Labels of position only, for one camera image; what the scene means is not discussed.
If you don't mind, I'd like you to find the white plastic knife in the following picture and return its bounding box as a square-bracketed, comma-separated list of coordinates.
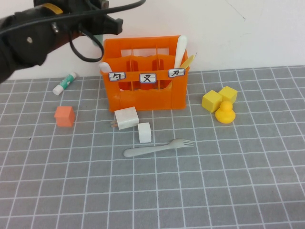
[173, 35, 188, 69]

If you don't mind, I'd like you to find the black cable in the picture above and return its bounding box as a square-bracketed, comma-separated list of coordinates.
[0, 0, 146, 62]

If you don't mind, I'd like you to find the yellow cube block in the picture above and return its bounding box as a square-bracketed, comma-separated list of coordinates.
[202, 90, 224, 113]
[218, 86, 238, 104]

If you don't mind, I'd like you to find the white charger plug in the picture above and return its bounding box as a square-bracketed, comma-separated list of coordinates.
[110, 106, 140, 131]

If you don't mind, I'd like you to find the green and white glue stick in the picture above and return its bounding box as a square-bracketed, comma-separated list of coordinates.
[52, 72, 77, 95]

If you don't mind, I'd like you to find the yellow plastic knife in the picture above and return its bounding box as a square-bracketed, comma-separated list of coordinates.
[180, 52, 198, 69]

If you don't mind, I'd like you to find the grey plastic fork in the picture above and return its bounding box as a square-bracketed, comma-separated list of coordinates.
[123, 138, 194, 157]

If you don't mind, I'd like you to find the orange plastic cutlery holder crate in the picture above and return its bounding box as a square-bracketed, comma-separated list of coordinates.
[99, 35, 191, 112]

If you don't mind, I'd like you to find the white cube block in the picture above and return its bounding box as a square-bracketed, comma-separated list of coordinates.
[137, 122, 152, 144]

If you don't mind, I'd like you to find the yellow rubber duck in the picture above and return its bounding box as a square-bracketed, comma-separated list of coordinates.
[214, 100, 236, 124]

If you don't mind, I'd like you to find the paper label marked fork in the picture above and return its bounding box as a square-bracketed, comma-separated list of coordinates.
[139, 73, 157, 83]

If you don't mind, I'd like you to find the yellow tape tag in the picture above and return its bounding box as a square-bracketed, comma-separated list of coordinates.
[46, 2, 64, 14]

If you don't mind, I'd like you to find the paper label marked spoon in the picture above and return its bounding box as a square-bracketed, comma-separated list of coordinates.
[108, 72, 126, 82]

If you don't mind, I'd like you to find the grey grid tablecloth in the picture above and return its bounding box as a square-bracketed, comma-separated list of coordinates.
[0, 65, 305, 229]

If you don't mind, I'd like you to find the paper label marked knife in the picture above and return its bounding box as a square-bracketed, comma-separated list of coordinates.
[167, 68, 186, 78]

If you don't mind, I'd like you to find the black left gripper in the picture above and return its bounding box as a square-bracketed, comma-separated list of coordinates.
[71, 0, 123, 35]

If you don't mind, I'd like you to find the salmon orange toy block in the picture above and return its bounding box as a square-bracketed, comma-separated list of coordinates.
[54, 106, 76, 128]

